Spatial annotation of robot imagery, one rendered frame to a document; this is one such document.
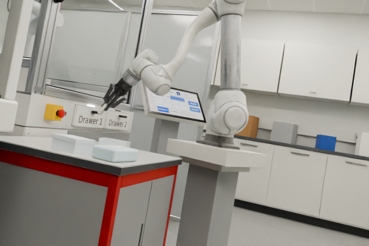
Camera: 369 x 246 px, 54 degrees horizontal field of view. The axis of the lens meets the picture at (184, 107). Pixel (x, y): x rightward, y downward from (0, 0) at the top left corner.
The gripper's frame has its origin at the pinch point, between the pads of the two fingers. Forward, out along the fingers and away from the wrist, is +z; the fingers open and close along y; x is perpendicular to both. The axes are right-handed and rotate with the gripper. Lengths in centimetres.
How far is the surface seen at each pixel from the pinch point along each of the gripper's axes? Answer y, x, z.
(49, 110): 2.1, 36.6, 7.2
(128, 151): -47, 61, -17
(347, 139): -126, -346, -108
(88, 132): -1.6, -2.0, 16.2
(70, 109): 4.8, 17.7, 7.1
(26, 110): 3.7, 47.0, 10.3
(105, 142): -26.1, 29.8, -0.3
